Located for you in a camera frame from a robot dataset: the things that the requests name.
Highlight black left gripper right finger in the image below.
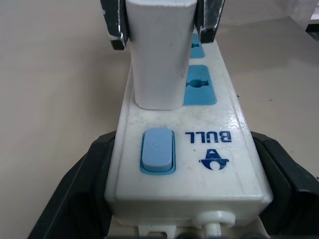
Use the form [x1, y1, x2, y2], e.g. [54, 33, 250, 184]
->
[251, 129, 319, 239]

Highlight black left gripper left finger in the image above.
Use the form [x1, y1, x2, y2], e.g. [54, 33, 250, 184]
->
[26, 131, 118, 239]

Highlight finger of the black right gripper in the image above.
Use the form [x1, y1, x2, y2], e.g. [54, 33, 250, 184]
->
[193, 0, 226, 45]
[99, 0, 130, 51]

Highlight white charger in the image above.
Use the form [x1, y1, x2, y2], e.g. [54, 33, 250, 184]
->
[126, 0, 199, 111]

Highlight white power strip blue sockets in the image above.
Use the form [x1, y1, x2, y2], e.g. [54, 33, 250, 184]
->
[104, 32, 274, 239]

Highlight dark object at table edge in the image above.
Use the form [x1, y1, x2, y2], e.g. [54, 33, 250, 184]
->
[306, 22, 319, 41]

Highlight white power strip cord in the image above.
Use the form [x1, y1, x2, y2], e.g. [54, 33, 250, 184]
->
[203, 222, 223, 239]

